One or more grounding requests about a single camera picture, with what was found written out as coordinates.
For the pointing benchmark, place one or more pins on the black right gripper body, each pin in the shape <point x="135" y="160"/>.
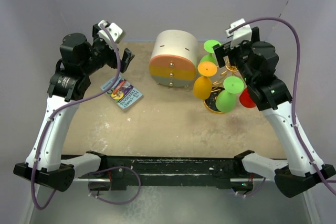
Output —
<point x="238" y="55"/>

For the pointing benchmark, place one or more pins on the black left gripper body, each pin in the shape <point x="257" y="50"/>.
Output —
<point x="106" y="54"/>

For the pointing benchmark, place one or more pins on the green goblet front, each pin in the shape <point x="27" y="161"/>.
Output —
<point x="208" y="47"/>

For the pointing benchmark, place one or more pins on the green goblet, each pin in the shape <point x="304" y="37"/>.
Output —
<point x="226" y="100"/>
<point x="208" y="47"/>

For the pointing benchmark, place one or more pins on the yellow plastic goblet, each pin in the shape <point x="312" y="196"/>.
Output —
<point x="203" y="85"/>

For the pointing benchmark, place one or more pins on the red plastic goblet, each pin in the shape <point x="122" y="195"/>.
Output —
<point x="246" y="100"/>

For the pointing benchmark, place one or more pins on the gold wine glass rack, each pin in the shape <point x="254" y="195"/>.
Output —
<point x="217" y="87"/>

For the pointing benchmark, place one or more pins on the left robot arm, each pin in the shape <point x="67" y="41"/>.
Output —
<point x="67" y="87"/>

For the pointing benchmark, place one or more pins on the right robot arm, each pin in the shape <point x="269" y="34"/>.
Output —
<point x="256" y="62"/>

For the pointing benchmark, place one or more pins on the blue treehouse paperback book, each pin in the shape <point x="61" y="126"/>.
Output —
<point x="122" y="93"/>

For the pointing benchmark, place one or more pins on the white round drawer cabinet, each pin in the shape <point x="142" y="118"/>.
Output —
<point x="174" y="58"/>

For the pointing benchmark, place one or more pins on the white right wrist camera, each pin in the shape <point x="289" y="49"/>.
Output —
<point x="240" y="35"/>

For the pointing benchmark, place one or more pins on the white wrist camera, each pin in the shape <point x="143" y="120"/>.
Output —
<point x="240" y="35"/>
<point x="107" y="30"/>

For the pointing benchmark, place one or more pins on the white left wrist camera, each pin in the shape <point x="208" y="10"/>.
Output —
<point x="107" y="30"/>

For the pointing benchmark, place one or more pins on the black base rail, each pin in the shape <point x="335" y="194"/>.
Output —
<point x="221" y="173"/>

